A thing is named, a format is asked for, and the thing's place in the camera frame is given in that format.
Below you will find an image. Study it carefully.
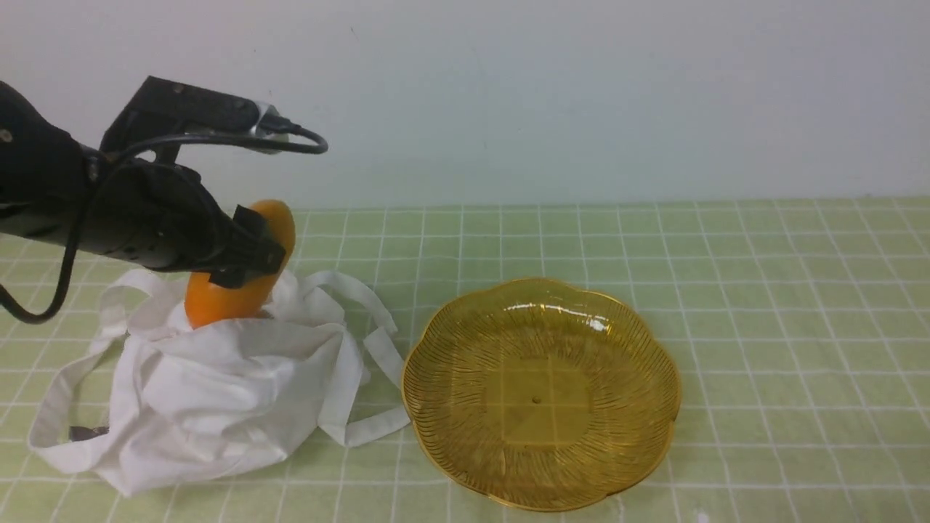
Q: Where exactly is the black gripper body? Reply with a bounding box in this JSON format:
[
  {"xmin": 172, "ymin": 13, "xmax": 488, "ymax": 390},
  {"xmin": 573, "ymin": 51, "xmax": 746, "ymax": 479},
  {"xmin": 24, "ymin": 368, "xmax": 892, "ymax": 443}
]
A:
[{"xmin": 86, "ymin": 159, "xmax": 226, "ymax": 272}]

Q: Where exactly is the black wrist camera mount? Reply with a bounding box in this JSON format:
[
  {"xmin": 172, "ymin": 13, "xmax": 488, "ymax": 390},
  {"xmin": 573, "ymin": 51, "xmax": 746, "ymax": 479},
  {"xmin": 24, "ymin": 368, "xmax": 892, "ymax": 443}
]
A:
[{"xmin": 100, "ymin": 76, "xmax": 289, "ymax": 153}]

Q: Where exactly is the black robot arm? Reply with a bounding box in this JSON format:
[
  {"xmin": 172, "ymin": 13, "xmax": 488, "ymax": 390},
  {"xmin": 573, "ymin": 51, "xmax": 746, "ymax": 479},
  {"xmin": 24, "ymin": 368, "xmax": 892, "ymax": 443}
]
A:
[{"xmin": 1, "ymin": 77, "xmax": 288, "ymax": 288}]

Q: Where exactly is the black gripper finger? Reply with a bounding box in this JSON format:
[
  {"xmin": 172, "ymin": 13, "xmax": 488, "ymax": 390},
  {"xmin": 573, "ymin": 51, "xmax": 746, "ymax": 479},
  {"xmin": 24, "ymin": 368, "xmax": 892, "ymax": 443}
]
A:
[{"xmin": 209, "ymin": 205, "xmax": 288, "ymax": 289}]

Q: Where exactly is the orange mango fruit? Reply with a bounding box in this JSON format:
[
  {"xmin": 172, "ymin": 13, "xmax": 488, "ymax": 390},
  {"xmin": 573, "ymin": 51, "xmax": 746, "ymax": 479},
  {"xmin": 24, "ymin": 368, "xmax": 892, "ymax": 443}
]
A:
[{"xmin": 184, "ymin": 200, "xmax": 296, "ymax": 330}]

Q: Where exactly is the black camera cable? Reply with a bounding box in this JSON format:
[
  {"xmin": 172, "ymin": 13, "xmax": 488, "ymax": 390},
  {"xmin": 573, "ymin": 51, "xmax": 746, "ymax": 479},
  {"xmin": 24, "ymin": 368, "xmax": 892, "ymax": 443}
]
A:
[{"xmin": 0, "ymin": 123, "xmax": 329, "ymax": 325}]

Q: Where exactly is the amber ribbed plastic plate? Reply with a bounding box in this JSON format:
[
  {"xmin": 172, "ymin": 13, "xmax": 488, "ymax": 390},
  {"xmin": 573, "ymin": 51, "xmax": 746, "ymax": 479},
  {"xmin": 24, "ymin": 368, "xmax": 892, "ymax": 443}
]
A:
[{"xmin": 400, "ymin": 278, "xmax": 683, "ymax": 512}]

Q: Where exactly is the white cloth bag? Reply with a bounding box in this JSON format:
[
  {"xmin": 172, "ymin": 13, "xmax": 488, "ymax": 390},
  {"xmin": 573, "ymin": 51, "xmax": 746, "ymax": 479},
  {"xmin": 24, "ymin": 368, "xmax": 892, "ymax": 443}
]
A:
[{"xmin": 27, "ymin": 269, "xmax": 410, "ymax": 497}]

